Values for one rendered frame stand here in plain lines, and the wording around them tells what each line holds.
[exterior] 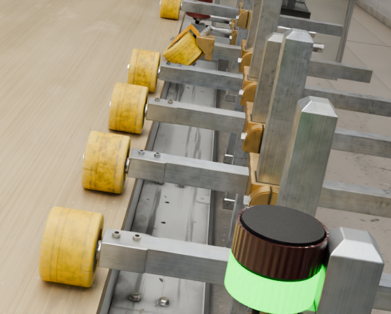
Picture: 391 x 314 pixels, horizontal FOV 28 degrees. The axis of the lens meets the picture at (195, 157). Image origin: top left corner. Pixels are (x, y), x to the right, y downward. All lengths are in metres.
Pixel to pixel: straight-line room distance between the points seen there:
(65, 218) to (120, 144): 0.25
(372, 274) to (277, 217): 0.07
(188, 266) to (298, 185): 0.16
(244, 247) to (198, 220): 1.20
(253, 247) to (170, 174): 0.58
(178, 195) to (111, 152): 0.77
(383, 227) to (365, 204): 2.36
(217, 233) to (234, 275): 0.97
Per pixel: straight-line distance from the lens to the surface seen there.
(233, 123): 1.29
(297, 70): 0.97
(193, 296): 1.42
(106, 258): 0.83
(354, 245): 0.50
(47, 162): 1.16
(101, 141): 1.05
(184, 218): 1.69
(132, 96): 1.28
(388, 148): 1.33
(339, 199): 1.08
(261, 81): 1.23
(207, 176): 1.06
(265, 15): 1.46
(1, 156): 1.17
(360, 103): 1.57
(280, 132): 0.99
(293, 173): 0.74
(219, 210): 1.56
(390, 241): 3.34
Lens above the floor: 1.35
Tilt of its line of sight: 21 degrees down
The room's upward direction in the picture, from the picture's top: 9 degrees clockwise
